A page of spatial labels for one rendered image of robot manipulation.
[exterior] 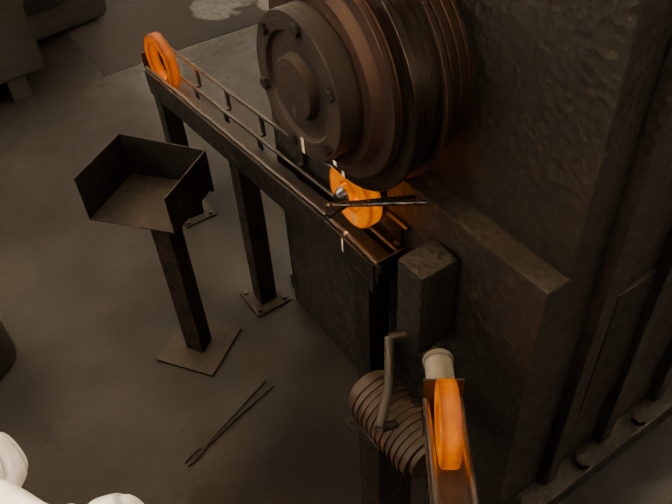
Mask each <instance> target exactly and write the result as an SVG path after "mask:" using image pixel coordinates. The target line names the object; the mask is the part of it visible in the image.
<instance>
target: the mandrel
mask: <svg viewBox="0 0 672 504"><path fill-rule="evenodd" d="M333 198H334V200H335V202H342V201H352V200H358V198H357V195H356V193H355V191H354V189H353V188H352V187H351V186H350V185H349V184H348V183H344V184H342V185H340V186H338V187H337V189H336V191H335V192H334V194H333Z"/></svg>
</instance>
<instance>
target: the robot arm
mask: <svg viewBox="0 0 672 504"><path fill-rule="evenodd" d="M27 469H28V461H27V458H26V456H25V454H24V452H23V451H22V449H21V448H20V447H19V445H18V444H17V443H16V442H15V441H14V440H13V439H12V438H11V437H10V436H9V435H7V434H6V433H3V432H0V504H48V503H45V502H43V501H42V500H40V499H39V498H37V497H35V496H34V495H32V494H31V493H29V492H28V491H26V490H24V489H22V488H21V487H22V485H23V483H24V481H25V479H26V476H27ZM89 504H144V503H143V502H142V501H141V500H140V499H138V498H137V497H135V496H133V495H131V494H121V493H113V494H109V495H105V496H101V497H98V498H95V499H94V500H92V501H91V502H90V503H89Z"/></svg>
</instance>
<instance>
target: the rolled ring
mask: <svg viewBox="0 0 672 504"><path fill-rule="evenodd" d="M144 49H145V53H146V57H147V60H148V62H149V65H150V67H151V69H152V70H153V71H155V72H156V73H157V74H158V75H159V76H161V77H162V78H163V79H164V80H166V81H167V82H168V83H169V84H170V85H172V86H173V87H174V88H175V87H178V86H179V84H180V71H179V67H178V64H177V61H176V58H175V55H174V53H173V51H172V49H171V47H170V45H169V44H168V42H167V41H166V39H165V38H164V37H163V36H162V35H161V34H160V33H158V32H153V33H150V34H147V35H146V36H145V37H144ZM157 50H158V51H157ZM158 52H159V53H160V55H161V57H162V59H163V62H164V64H165V67H166V70H165V69H164V67H163V65H162V63H161V61H160V58H159V55H158ZM166 71H167V72H166Z"/></svg>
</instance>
